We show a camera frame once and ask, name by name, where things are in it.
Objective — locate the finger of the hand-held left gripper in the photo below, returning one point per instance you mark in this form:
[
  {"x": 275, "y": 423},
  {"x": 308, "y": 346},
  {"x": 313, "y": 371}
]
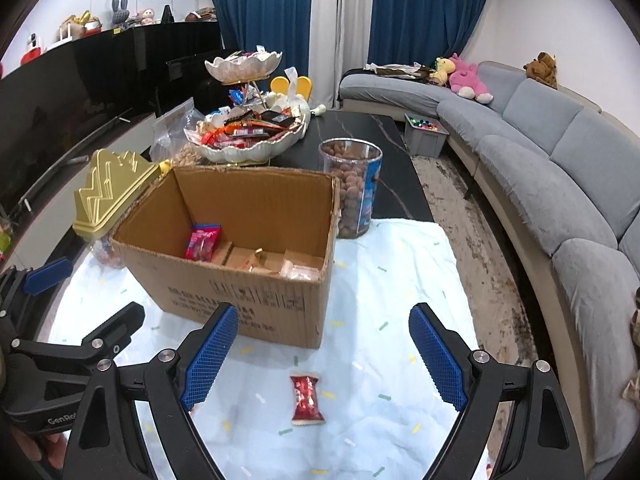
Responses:
[
  {"x": 117, "y": 327},
  {"x": 47, "y": 275}
]

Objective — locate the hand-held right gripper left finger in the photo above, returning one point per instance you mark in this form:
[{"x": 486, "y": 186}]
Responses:
[{"x": 210, "y": 360}]

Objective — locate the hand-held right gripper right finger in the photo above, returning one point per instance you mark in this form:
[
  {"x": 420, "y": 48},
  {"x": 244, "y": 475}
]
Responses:
[{"x": 437, "y": 357}]

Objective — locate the brown cardboard box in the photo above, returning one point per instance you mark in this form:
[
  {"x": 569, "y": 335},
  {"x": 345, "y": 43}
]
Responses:
[{"x": 240, "y": 300}]

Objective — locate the red candy packet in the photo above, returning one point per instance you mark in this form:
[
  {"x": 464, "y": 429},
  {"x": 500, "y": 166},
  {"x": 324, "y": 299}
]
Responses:
[{"x": 305, "y": 397}]

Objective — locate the copper cracker bag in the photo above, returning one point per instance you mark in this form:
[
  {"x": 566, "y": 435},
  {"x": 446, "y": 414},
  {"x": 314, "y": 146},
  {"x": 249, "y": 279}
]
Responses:
[{"x": 245, "y": 260}]

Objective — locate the magenta snack packet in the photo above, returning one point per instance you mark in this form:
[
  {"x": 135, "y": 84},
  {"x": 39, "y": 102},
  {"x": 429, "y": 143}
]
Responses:
[{"x": 202, "y": 242}]

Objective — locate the pale pink pastry packet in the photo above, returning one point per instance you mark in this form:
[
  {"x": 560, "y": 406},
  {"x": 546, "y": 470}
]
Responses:
[{"x": 297, "y": 271}]

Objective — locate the person's left hand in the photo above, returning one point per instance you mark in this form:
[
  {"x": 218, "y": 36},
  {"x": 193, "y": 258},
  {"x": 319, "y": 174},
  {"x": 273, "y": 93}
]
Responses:
[{"x": 47, "y": 450}]

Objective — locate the light blue speckled tablecloth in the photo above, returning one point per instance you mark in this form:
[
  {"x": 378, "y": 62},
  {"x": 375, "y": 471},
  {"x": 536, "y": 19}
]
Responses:
[{"x": 390, "y": 285}]

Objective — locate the gold-lidded candy jar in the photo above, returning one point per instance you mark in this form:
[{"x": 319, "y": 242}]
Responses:
[{"x": 112, "y": 185}]

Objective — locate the worn patterned rug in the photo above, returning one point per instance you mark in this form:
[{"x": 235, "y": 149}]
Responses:
[{"x": 465, "y": 230}]

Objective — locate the black television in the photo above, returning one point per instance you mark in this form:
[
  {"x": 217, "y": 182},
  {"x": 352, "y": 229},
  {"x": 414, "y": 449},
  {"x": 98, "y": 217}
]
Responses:
[{"x": 65, "y": 105}]

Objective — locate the clear tub of nuts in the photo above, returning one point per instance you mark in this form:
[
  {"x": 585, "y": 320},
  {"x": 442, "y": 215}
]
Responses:
[{"x": 357, "y": 195}]

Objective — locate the clear bag of peanuts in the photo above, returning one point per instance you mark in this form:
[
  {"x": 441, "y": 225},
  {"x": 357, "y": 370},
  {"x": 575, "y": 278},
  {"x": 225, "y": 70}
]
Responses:
[{"x": 175, "y": 130}]

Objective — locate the tan padded jacket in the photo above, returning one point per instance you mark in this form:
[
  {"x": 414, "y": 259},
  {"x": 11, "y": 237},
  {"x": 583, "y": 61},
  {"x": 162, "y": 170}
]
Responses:
[{"x": 635, "y": 385}]

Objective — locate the white shell tiered snack stand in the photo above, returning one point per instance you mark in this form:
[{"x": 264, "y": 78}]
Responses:
[{"x": 240, "y": 152}]

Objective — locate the grey storage bin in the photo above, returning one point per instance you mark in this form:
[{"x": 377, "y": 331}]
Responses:
[{"x": 425, "y": 142}]

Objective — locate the white red toy figure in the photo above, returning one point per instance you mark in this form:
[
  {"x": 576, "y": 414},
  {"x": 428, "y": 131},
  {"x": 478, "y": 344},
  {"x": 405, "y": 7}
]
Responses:
[{"x": 32, "y": 50}]

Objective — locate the grey curved sofa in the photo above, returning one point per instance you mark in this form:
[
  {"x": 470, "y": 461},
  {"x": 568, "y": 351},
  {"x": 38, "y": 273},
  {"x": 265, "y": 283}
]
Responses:
[{"x": 550, "y": 160}]

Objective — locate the pile of assorted snack packets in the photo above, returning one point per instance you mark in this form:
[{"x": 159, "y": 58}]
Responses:
[{"x": 240, "y": 130}]

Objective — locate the gold white handbag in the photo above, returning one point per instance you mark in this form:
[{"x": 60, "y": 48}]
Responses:
[{"x": 80, "y": 25}]

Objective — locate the white plush toy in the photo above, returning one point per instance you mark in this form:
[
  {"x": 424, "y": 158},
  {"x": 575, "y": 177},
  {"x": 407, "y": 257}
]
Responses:
[{"x": 300, "y": 107}]

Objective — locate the grey rabbit plush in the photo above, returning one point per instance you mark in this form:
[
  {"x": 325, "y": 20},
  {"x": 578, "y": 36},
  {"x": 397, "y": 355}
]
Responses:
[{"x": 120, "y": 14}]

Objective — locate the black upright piano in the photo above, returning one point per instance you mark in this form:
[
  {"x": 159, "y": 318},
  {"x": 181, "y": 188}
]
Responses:
[{"x": 190, "y": 42}]

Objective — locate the pink doll plush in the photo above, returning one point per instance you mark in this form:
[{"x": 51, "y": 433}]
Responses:
[{"x": 146, "y": 16}]

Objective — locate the pink plush toy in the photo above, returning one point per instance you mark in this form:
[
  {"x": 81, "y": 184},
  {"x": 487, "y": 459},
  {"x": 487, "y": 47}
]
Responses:
[{"x": 467, "y": 77}]

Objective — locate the black metronome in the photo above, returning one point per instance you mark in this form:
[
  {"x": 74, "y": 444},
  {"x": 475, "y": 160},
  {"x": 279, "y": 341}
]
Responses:
[{"x": 166, "y": 15}]

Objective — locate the yellow plush toy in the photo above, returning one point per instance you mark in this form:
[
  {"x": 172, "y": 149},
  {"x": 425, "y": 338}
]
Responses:
[{"x": 442, "y": 70}]

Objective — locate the yellow chair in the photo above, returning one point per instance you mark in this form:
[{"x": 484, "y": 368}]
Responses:
[{"x": 305, "y": 87}]

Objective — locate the striped clothes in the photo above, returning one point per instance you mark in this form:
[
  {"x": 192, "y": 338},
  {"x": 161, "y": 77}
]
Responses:
[{"x": 395, "y": 70}]

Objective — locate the brown bag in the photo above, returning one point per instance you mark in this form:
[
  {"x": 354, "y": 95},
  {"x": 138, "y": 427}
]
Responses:
[{"x": 200, "y": 14}]

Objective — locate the brown plush toy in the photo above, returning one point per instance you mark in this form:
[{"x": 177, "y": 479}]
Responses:
[{"x": 542, "y": 67}]

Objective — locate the blue curtain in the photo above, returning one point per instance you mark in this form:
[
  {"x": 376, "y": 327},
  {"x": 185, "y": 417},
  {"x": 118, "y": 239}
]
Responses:
[
  {"x": 260, "y": 5},
  {"x": 425, "y": 5}
]

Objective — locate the white sheer curtain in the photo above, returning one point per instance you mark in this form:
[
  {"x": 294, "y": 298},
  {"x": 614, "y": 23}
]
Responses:
[{"x": 340, "y": 20}]

